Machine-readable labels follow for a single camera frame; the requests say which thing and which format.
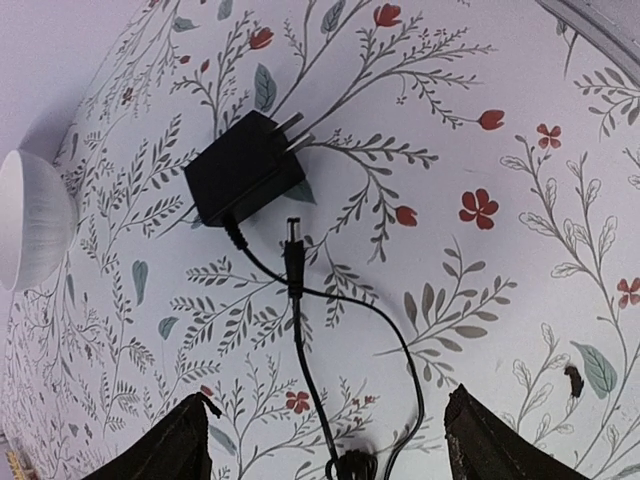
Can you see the aluminium front rail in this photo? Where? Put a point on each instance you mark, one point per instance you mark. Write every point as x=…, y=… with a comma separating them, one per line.
x=612, y=27

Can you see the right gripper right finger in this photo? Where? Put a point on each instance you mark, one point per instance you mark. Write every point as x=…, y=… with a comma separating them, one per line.
x=481, y=446

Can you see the white bowl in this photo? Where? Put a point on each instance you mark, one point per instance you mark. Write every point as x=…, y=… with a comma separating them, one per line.
x=38, y=220

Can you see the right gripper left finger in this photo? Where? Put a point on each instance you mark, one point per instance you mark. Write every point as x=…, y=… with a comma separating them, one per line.
x=175, y=448

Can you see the black power adapter with cord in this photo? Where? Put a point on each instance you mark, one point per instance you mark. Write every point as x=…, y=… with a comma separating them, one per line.
x=246, y=168

